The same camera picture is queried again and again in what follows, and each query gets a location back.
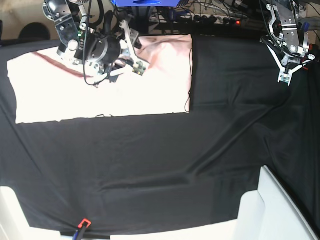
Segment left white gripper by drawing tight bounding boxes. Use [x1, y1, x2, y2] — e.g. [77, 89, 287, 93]
[260, 35, 318, 86]

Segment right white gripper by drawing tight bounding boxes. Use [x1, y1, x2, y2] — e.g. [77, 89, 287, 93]
[84, 20, 150, 87]

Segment pink T-shirt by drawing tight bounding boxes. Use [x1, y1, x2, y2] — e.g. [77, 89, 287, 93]
[7, 35, 193, 124]

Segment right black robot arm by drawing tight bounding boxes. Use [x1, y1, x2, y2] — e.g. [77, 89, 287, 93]
[42, 0, 150, 87]

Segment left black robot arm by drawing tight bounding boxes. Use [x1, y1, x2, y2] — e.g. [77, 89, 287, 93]
[259, 0, 320, 86]

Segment white power strip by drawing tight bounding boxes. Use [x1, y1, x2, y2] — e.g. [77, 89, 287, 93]
[213, 15, 242, 26]

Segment black table cloth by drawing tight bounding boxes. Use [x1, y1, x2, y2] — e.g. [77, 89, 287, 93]
[0, 36, 320, 237]

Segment red black clamp bottom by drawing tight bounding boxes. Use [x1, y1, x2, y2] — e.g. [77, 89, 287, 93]
[72, 218, 92, 240]

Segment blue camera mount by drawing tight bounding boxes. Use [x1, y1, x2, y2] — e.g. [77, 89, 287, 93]
[111, 0, 180, 7]

